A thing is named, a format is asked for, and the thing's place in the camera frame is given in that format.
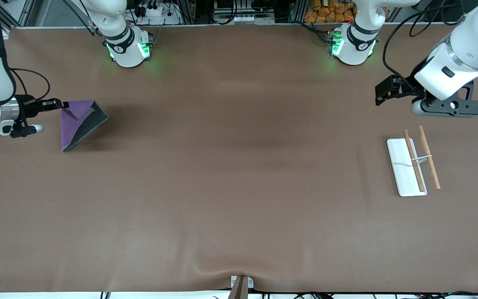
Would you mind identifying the purple and grey towel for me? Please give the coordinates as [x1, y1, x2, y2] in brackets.
[60, 99, 110, 152]

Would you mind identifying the wooden chopsticks pair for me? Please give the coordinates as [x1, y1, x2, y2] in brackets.
[387, 125, 441, 197]

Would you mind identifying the orange packaged items pile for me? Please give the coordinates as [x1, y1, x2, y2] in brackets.
[304, 0, 358, 23]

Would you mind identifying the white power strip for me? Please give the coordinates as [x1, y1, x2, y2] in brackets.
[139, 3, 181, 25]

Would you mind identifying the white terminal block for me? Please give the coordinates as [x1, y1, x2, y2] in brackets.
[230, 14, 276, 25]

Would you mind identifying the brown table mat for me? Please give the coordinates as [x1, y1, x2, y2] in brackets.
[0, 24, 478, 293]

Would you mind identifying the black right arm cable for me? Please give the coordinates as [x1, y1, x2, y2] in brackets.
[10, 69, 51, 101]

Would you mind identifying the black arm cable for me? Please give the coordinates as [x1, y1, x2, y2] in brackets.
[10, 69, 51, 101]
[382, 0, 468, 83]

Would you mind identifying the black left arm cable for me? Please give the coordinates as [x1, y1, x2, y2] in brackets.
[382, 0, 468, 83]

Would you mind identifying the aluminium frame strut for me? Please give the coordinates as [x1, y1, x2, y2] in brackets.
[0, 0, 36, 27]

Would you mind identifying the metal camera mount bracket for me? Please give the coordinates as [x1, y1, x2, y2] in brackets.
[230, 275, 255, 299]

